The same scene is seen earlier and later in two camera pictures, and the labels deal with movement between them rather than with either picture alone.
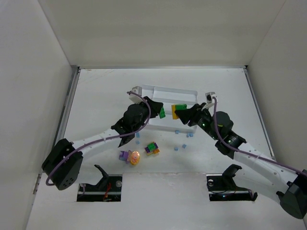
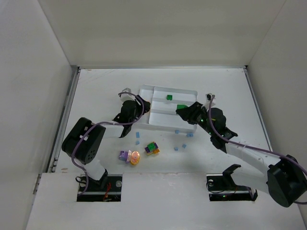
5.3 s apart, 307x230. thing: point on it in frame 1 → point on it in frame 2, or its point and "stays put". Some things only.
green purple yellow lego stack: (152, 148) stays put
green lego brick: (162, 114) → (169, 97)
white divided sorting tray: (169, 97) stays put
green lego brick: (181, 107) stays put
